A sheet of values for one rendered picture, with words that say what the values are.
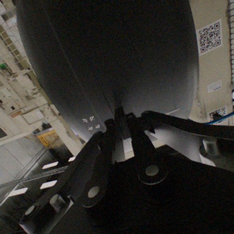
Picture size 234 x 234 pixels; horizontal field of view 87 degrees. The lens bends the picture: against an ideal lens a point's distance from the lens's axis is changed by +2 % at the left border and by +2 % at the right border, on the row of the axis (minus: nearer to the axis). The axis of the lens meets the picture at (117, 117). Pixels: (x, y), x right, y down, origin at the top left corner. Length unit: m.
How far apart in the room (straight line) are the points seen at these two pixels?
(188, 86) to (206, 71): 0.27
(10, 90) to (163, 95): 4.79
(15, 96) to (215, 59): 4.80
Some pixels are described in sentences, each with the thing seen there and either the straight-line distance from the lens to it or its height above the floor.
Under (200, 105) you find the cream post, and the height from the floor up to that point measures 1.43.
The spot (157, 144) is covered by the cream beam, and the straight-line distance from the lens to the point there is 0.91.
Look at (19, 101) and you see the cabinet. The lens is 4.88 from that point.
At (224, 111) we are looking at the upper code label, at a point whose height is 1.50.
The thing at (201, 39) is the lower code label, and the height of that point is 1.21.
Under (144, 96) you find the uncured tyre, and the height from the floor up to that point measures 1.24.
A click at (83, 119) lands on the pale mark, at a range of 0.24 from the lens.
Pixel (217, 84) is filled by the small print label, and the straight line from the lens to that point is 0.58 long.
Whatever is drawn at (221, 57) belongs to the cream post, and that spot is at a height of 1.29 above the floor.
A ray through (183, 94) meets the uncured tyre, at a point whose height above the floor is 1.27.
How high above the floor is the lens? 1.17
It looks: 22 degrees up
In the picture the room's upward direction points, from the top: 154 degrees clockwise
